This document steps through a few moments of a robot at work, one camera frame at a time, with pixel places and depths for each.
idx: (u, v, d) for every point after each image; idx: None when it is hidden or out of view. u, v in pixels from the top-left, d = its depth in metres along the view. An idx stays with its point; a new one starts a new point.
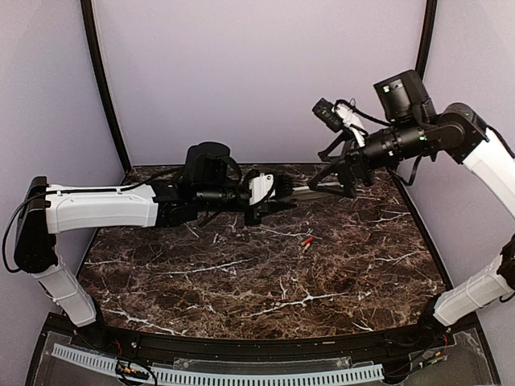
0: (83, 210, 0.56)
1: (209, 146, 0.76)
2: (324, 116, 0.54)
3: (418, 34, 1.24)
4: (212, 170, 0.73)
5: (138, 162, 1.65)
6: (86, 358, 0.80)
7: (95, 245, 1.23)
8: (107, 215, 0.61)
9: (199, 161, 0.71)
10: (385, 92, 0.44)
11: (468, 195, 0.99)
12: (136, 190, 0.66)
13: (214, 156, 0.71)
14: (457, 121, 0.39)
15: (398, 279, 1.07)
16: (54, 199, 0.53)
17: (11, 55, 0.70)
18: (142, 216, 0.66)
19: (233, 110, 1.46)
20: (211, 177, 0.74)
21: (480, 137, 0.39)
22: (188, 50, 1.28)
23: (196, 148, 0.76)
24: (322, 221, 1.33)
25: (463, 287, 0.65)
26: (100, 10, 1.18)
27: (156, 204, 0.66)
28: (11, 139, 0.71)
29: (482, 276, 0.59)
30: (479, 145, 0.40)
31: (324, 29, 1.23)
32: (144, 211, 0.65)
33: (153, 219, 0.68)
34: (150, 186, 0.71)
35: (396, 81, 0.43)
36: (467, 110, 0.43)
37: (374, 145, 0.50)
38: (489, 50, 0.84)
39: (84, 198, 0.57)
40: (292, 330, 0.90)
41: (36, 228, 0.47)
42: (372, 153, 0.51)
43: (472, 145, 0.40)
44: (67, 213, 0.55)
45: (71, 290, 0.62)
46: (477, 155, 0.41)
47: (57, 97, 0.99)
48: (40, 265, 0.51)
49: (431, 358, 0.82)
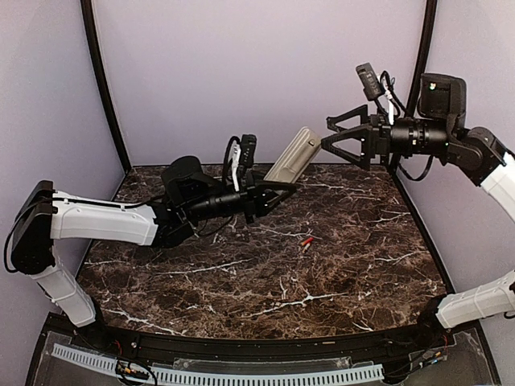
0: (85, 220, 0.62)
1: (180, 167, 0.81)
2: (366, 80, 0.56)
3: (418, 34, 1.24)
4: (189, 188, 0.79)
5: (138, 161, 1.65)
6: (87, 358, 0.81)
7: (95, 245, 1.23)
8: (110, 229, 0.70)
9: (173, 186, 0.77)
10: (430, 88, 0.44)
11: (474, 201, 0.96)
12: (138, 210, 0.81)
13: (183, 178, 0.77)
14: (475, 146, 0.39)
15: (398, 279, 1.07)
16: (61, 206, 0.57)
17: (11, 55, 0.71)
18: (139, 235, 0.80)
19: (233, 109, 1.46)
20: (191, 193, 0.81)
21: (499, 162, 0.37)
22: (188, 49, 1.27)
23: (168, 171, 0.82)
24: (322, 221, 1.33)
25: (471, 294, 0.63)
26: (100, 10, 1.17)
27: (156, 225, 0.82)
28: (10, 139, 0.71)
29: (493, 288, 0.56)
30: (497, 170, 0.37)
31: (325, 28, 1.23)
32: (144, 230, 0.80)
33: (150, 238, 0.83)
34: (149, 207, 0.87)
35: (445, 82, 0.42)
36: (488, 133, 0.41)
37: (402, 131, 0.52)
38: (489, 50, 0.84)
39: (88, 209, 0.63)
40: (292, 330, 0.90)
41: (38, 228, 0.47)
42: (397, 137, 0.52)
43: (489, 169, 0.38)
44: (72, 221, 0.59)
45: (69, 290, 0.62)
46: (493, 178, 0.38)
47: (57, 97, 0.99)
48: (37, 266, 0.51)
49: (431, 358, 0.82)
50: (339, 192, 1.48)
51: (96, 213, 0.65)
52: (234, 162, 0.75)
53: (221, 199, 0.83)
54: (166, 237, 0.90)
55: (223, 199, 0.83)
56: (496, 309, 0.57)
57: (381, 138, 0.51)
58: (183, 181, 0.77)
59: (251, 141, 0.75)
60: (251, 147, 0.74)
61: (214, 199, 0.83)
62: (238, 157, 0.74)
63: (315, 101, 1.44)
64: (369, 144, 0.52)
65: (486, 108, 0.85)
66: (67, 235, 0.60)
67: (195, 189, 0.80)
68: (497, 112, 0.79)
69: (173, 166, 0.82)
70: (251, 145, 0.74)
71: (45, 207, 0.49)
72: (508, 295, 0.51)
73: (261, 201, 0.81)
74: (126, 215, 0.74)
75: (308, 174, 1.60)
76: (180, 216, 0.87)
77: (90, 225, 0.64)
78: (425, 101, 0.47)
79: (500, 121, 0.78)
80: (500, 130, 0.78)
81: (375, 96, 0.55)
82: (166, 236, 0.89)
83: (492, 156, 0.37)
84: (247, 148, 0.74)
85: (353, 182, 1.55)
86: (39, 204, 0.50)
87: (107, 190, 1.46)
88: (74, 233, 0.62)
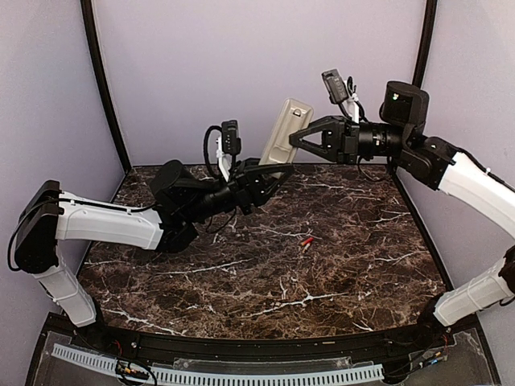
0: (89, 222, 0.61)
1: (164, 174, 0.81)
2: (336, 84, 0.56)
3: (418, 34, 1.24)
4: (178, 195, 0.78)
5: (138, 161, 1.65)
6: (87, 358, 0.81)
7: (95, 245, 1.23)
8: (112, 232, 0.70)
9: (162, 195, 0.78)
10: (393, 98, 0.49)
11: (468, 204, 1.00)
12: (142, 213, 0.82)
13: (169, 186, 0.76)
14: (426, 156, 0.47)
15: (398, 279, 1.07)
16: (69, 207, 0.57)
17: (11, 55, 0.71)
18: (145, 238, 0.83)
19: (234, 108, 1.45)
20: (181, 199, 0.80)
21: (446, 163, 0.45)
22: (188, 49, 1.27)
23: (156, 180, 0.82)
24: (322, 221, 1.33)
25: (464, 288, 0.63)
26: (100, 10, 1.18)
27: (162, 229, 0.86)
28: (10, 140, 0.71)
29: (484, 277, 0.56)
30: (447, 170, 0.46)
31: (325, 28, 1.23)
32: (150, 234, 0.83)
33: (155, 241, 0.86)
34: (155, 212, 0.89)
35: (408, 94, 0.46)
36: (439, 141, 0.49)
37: (366, 133, 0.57)
38: (489, 49, 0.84)
39: (93, 211, 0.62)
40: (292, 330, 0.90)
41: (43, 228, 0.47)
42: (362, 138, 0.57)
43: (440, 171, 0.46)
44: (77, 223, 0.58)
45: (71, 290, 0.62)
46: (447, 178, 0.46)
47: (56, 97, 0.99)
48: (41, 266, 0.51)
49: (430, 358, 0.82)
50: (340, 192, 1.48)
51: (104, 215, 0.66)
52: (219, 153, 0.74)
53: (215, 195, 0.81)
54: (170, 238, 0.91)
55: (217, 195, 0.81)
56: (489, 299, 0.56)
57: (348, 136, 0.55)
58: (168, 188, 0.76)
59: (231, 127, 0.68)
60: (231, 133, 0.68)
61: (208, 195, 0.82)
62: (222, 146, 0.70)
63: (316, 101, 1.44)
64: (336, 137, 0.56)
65: (486, 108, 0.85)
66: (78, 236, 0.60)
67: (184, 194, 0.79)
68: (497, 112, 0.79)
69: (158, 174, 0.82)
70: (231, 131, 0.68)
71: (51, 207, 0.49)
72: (497, 281, 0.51)
73: (256, 188, 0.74)
74: (132, 219, 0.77)
75: (308, 174, 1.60)
76: (179, 218, 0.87)
77: (99, 227, 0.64)
78: (388, 108, 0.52)
79: (499, 121, 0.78)
80: (500, 129, 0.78)
81: (341, 100, 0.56)
82: (170, 238, 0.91)
83: (439, 161, 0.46)
84: (228, 134, 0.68)
85: (353, 182, 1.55)
86: (45, 205, 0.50)
87: (107, 190, 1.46)
88: (84, 235, 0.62)
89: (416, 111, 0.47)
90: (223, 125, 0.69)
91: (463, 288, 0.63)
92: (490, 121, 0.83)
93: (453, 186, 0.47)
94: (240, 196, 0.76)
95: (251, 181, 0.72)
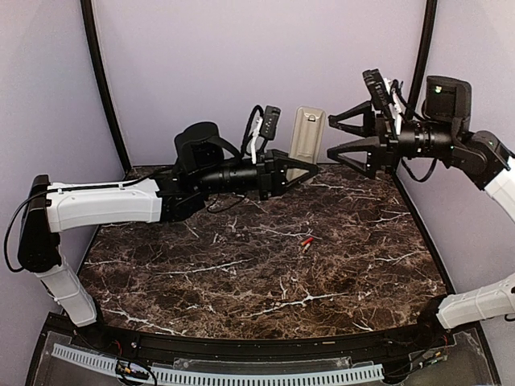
0: (84, 209, 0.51)
1: (196, 129, 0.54)
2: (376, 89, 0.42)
3: (417, 33, 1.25)
4: (203, 157, 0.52)
5: (138, 161, 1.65)
6: (86, 358, 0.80)
7: (95, 245, 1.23)
8: (115, 214, 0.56)
9: (186, 152, 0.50)
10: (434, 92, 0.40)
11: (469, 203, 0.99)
12: (138, 186, 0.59)
13: (199, 141, 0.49)
14: (481, 150, 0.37)
15: (398, 279, 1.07)
16: (54, 197, 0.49)
17: (12, 54, 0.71)
18: (145, 211, 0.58)
19: (234, 108, 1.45)
20: (205, 162, 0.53)
21: (503, 166, 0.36)
22: (188, 47, 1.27)
23: (181, 135, 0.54)
24: (323, 221, 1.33)
25: (474, 295, 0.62)
26: (100, 9, 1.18)
27: (159, 199, 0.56)
28: (10, 139, 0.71)
29: (496, 289, 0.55)
30: (501, 174, 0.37)
31: (325, 26, 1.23)
32: (147, 206, 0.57)
33: (158, 215, 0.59)
34: (154, 181, 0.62)
35: (451, 88, 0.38)
36: (493, 138, 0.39)
37: (408, 137, 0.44)
38: (490, 47, 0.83)
39: (85, 195, 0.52)
40: (292, 330, 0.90)
41: (32, 225, 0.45)
42: (402, 144, 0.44)
43: (493, 173, 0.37)
44: (69, 213, 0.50)
45: (72, 290, 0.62)
46: (498, 182, 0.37)
47: (56, 96, 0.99)
48: (44, 265, 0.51)
49: (431, 358, 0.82)
50: (340, 192, 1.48)
51: (94, 197, 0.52)
52: (254, 132, 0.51)
53: (236, 172, 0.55)
54: (173, 206, 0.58)
55: (239, 174, 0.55)
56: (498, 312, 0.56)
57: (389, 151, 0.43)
58: (199, 145, 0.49)
59: (275, 109, 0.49)
60: (276, 117, 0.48)
61: (228, 171, 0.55)
62: (258, 128, 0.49)
63: (316, 102, 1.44)
64: (376, 158, 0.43)
65: (485, 106, 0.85)
66: (80, 223, 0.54)
67: (212, 156, 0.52)
68: (496, 111, 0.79)
69: (187, 130, 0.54)
70: (275, 115, 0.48)
71: (39, 203, 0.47)
72: (509, 297, 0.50)
73: (278, 178, 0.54)
74: (124, 194, 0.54)
75: None
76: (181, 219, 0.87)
77: (96, 211, 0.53)
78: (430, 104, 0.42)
79: (497, 122, 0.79)
80: (499, 129, 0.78)
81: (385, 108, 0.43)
82: (175, 207, 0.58)
83: (496, 162, 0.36)
84: (269, 116, 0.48)
85: (353, 182, 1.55)
86: (35, 200, 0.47)
87: None
88: (87, 222, 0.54)
89: (463, 101, 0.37)
90: (265, 108, 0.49)
91: (468, 297, 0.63)
92: (489, 121, 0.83)
93: (501, 190, 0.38)
94: (263, 182, 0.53)
95: (277, 169, 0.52)
